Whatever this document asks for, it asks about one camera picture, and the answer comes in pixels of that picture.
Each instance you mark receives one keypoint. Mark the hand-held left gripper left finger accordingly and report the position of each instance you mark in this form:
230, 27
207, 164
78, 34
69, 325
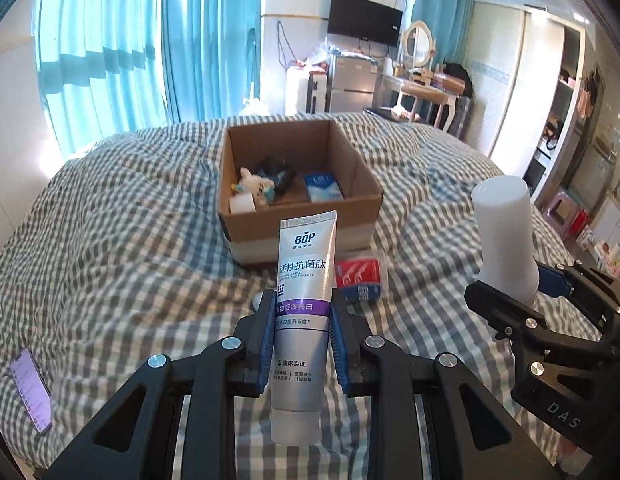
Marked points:
265, 345

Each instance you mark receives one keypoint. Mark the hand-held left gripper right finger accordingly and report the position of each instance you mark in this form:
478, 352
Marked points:
338, 345

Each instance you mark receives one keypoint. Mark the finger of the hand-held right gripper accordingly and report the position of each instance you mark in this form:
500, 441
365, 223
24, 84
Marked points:
554, 375
552, 284

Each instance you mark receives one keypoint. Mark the silver purple toothpaste tube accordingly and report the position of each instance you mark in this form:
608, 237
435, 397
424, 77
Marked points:
302, 310

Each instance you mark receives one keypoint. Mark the white plastic bottle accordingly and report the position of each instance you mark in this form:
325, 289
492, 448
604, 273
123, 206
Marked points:
504, 230

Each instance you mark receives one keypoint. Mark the brown cardboard box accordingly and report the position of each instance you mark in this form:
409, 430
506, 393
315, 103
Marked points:
260, 232

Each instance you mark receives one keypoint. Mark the white roll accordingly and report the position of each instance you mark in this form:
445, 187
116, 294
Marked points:
241, 203

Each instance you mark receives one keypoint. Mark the blue tissue packet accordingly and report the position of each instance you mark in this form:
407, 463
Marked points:
324, 188

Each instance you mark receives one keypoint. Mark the white toy figure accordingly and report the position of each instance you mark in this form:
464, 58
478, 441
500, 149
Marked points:
255, 185

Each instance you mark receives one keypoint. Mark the black object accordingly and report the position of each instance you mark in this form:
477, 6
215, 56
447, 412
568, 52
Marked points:
277, 175

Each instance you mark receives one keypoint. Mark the light blue earbud case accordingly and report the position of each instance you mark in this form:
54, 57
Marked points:
258, 302

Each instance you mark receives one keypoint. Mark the red dental floss packet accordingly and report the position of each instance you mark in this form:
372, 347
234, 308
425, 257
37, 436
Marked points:
359, 277

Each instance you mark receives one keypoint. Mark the pink plastic stool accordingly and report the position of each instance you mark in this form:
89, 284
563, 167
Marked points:
564, 210

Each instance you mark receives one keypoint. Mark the white sliding wardrobe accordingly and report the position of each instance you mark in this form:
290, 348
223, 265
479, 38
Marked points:
519, 90

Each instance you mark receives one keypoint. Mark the black bag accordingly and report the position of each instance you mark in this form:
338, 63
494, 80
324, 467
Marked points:
458, 80

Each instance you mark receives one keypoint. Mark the white dressing table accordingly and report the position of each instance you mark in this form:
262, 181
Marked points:
424, 92

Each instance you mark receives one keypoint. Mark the black bench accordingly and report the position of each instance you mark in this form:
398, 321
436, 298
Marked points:
382, 112

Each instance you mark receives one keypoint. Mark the smartphone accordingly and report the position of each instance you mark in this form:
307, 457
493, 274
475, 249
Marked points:
32, 390

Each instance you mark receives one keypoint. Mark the white drawer unit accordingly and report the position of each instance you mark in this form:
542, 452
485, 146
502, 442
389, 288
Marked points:
302, 91

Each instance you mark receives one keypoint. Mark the silver small fridge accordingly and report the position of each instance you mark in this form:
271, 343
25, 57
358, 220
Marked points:
351, 85

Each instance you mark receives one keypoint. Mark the white oval mirror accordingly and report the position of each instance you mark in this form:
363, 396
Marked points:
418, 44

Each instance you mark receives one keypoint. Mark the clear plastic bag pile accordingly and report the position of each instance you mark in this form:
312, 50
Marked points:
324, 54

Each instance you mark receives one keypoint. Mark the narrow teal curtain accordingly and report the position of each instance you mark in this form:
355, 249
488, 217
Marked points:
447, 5

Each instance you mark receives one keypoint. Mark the wide teal curtain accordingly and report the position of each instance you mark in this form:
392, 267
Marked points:
100, 50

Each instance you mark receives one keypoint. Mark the black wall television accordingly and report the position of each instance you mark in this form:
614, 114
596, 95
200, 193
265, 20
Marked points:
364, 19

